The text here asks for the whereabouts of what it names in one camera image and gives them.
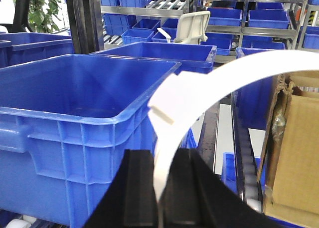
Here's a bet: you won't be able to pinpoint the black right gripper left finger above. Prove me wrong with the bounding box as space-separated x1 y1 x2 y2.
83 150 158 228

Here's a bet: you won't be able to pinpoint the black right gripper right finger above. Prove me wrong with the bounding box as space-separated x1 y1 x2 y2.
163 149 277 228

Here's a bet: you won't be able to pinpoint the white curved PVC pipe clamp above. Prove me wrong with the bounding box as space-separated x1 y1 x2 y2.
148 50 319 201

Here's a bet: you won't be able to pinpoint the large blue plastic bin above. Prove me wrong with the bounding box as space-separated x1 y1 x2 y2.
0 54 180 228

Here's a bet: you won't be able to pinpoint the blue bin right side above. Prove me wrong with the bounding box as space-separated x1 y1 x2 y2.
235 47 286 131

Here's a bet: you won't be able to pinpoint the blue bin far left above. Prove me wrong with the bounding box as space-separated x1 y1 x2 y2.
0 32 74 68

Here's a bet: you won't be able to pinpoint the brown cardboard box on conveyor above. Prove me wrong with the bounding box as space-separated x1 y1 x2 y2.
257 71 319 228

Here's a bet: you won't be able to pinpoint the white plastic chair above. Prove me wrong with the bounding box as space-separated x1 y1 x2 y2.
157 10 211 45

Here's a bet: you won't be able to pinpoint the black vertical posts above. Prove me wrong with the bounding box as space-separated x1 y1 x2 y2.
66 0 104 54

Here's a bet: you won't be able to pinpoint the metal shelf rack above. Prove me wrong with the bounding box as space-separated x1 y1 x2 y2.
100 0 319 63

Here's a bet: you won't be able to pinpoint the green potted plant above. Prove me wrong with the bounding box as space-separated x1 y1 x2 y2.
13 0 61 33

